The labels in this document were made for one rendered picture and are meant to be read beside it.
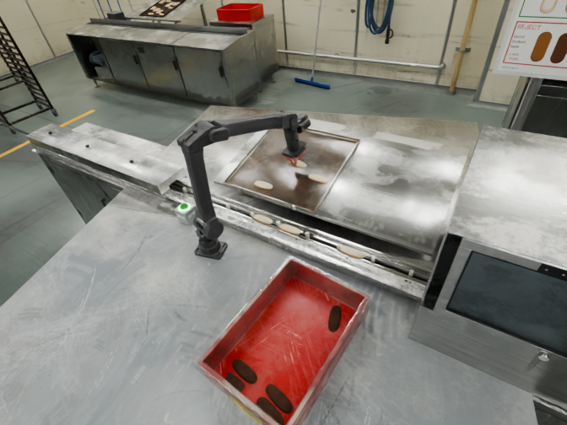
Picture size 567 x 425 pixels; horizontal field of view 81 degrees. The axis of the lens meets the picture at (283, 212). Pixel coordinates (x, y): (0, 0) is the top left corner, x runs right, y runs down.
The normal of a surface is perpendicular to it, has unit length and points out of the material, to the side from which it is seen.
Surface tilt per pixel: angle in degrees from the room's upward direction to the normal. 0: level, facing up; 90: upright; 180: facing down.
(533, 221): 0
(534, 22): 90
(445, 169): 10
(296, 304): 0
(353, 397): 0
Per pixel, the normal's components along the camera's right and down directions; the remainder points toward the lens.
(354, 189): -0.18, -0.62
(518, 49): -0.52, 0.61
